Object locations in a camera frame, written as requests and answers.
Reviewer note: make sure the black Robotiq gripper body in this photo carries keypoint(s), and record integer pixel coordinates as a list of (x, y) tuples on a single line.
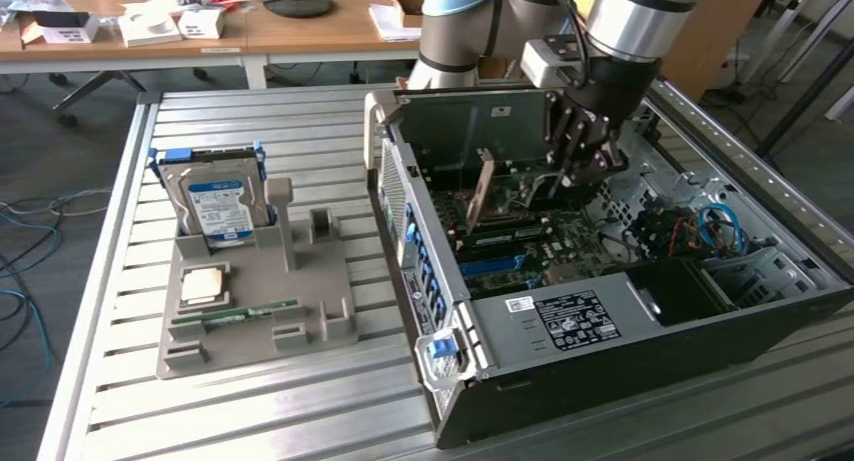
[(610, 91)]

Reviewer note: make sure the black graphics card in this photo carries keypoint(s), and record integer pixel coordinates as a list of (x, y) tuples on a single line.
[(481, 191)]

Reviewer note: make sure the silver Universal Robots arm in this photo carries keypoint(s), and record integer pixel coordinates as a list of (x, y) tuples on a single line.
[(453, 36)]

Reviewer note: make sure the green motherboard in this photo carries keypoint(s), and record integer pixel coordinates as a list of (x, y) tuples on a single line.
[(574, 241)]

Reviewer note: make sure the wooden cabinet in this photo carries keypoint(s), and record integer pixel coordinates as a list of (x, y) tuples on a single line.
[(727, 31)]

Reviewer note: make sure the installed RAM stick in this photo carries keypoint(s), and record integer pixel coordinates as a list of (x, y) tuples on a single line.
[(500, 237)]

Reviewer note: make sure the blue expansion slot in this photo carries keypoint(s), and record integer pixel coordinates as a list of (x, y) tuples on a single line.
[(493, 267)]

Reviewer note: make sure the silver disk bay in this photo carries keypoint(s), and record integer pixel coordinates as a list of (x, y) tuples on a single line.
[(767, 271)]

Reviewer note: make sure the stack of papers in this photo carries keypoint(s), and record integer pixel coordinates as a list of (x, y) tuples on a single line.
[(393, 26)]

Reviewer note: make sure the grey power supply unit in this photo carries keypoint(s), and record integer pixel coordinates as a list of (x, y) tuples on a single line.
[(520, 331)]

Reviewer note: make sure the blue case latch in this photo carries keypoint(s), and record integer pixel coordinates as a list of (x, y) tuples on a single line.
[(441, 350)]

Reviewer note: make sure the open black PC case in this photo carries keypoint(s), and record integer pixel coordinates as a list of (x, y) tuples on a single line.
[(600, 396)]

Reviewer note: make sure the black lamp base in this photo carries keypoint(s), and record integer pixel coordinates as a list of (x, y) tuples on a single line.
[(296, 5)]

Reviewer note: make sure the grey parts rack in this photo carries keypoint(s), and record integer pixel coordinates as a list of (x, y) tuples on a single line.
[(260, 281)]

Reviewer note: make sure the hard disk with blue rails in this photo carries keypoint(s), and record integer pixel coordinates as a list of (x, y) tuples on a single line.
[(213, 206)]

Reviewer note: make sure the small white labelled box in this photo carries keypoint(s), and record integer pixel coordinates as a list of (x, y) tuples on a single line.
[(200, 26)]

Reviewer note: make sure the green RAM stick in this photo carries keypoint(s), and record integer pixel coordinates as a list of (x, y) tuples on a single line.
[(233, 313)]

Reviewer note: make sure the silver CPU chip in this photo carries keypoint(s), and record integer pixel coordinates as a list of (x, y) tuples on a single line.
[(201, 286)]

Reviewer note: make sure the white box with tape roll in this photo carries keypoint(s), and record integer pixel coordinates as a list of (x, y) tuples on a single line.
[(149, 37)]

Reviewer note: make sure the wooden desk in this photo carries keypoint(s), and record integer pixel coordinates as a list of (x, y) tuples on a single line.
[(100, 51)]

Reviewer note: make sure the dark wheeled furniture leg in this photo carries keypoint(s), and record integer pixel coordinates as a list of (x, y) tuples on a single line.
[(86, 88)]

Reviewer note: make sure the black and white box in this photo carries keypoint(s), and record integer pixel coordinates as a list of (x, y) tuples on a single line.
[(66, 31)]

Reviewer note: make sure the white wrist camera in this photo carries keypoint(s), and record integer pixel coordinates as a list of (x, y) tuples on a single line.
[(540, 68)]

